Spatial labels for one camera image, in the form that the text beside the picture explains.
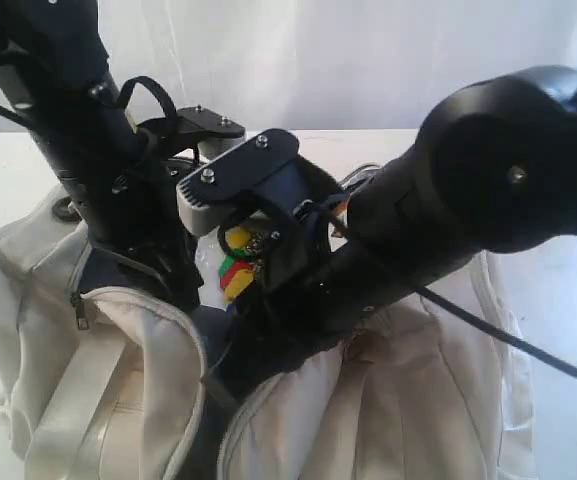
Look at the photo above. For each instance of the clear plastic bag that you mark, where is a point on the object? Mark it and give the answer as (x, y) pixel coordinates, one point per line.
(208, 259)

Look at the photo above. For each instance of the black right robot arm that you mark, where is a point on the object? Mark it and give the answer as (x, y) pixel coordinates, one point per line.
(493, 168)

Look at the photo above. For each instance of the cream fabric duffel bag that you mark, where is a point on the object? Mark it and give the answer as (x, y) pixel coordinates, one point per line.
(111, 384)

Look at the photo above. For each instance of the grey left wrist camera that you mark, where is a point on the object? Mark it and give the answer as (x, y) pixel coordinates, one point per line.
(205, 133)

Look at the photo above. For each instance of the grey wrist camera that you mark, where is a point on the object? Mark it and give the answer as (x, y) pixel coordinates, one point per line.
(205, 133)
(206, 196)

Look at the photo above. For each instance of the colourful key tag bunch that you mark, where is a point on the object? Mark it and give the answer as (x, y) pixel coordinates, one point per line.
(241, 265)

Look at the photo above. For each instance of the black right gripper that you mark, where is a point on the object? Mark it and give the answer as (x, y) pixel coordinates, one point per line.
(274, 328)

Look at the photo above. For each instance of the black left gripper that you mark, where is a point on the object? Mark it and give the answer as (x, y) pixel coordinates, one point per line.
(158, 257)

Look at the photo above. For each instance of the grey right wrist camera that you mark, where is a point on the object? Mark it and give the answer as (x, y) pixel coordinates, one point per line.
(206, 196)

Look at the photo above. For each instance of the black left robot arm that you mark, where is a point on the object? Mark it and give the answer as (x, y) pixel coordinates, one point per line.
(107, 144)

